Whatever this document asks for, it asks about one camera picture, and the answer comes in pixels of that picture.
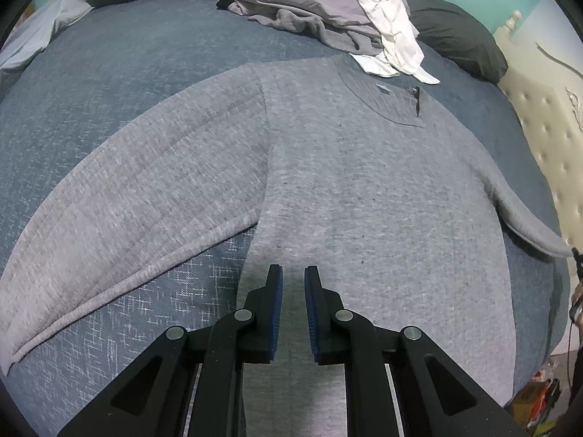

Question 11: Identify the grey knit sweater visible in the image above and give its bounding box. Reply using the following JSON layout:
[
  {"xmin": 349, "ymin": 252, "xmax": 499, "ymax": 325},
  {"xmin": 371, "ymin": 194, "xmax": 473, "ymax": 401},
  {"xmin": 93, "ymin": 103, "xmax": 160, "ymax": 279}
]
[{"xmin": 0, "ymin": 52, "xmax": 575, "ymax": 437}]

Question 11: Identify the white shirt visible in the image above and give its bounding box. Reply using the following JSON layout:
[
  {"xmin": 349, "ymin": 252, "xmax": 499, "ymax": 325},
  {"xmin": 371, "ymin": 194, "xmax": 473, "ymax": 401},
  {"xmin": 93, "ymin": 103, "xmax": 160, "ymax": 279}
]
[{"xmin": 328, "ymin": 0, "xmax": 440, "ymax": 85}]

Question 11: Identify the light grey bed sheet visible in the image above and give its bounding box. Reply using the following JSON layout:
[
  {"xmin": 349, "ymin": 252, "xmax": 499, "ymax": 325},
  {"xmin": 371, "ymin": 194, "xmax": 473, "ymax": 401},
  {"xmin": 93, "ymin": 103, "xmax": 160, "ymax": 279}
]
[{"xmin": 0, "ymin": 0, "xmax": 92, "ymax": 71}]

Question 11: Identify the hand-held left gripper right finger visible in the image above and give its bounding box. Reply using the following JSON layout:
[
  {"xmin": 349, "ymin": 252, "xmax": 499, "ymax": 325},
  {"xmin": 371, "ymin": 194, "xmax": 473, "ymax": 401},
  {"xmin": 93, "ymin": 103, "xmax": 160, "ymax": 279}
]
[{"xmin": 304, "ymin": 265, "xmax": 524, "ymax": 437}]

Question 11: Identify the person's right forearm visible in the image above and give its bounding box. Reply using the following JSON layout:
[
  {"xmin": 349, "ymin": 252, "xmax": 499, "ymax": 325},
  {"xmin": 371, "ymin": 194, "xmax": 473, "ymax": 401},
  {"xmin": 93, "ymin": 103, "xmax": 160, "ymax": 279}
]
[{"xmin": 569, "ymin": 346, "xmax": 583, "ymax": 420}]

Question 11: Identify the cream tufted headboard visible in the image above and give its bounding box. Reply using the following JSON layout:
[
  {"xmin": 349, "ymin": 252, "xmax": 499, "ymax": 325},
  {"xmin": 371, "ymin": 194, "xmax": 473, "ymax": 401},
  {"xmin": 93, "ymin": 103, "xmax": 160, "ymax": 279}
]
[{"xmin": 494, "ymin": 9, "xmax": 583, "ymax": 256}]

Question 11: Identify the blue patterned bedspread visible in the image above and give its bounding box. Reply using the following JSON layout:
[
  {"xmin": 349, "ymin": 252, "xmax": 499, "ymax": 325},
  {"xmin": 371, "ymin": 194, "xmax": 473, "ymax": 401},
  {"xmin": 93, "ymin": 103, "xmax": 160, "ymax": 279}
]
[{"xmin": 0, "ymin": 0, "xmax": 572, "ymax": 437}]

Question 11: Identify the person's right hand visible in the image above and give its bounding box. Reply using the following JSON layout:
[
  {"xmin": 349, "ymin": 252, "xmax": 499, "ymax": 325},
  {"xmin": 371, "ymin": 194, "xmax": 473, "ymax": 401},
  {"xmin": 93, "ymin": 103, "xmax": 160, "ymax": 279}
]
[{"xmin": 571, "ymin": 280, "xmax": 583, "ymax": 326}]

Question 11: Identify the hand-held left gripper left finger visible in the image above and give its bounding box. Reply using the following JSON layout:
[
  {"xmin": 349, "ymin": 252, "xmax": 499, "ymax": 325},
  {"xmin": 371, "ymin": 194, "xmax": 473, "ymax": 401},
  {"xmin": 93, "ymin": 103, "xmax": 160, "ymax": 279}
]
[{"xmin": 57, "ymin": 264, "xmax": 284, "ymax": 437}]

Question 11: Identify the orange packet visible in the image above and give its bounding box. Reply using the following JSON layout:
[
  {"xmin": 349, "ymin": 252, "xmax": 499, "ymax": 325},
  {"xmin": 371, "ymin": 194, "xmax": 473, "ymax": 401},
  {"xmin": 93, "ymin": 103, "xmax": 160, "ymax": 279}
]
[{"xmin": 514, "ymin": 380, "xmax": 563, "ymax": 424}]

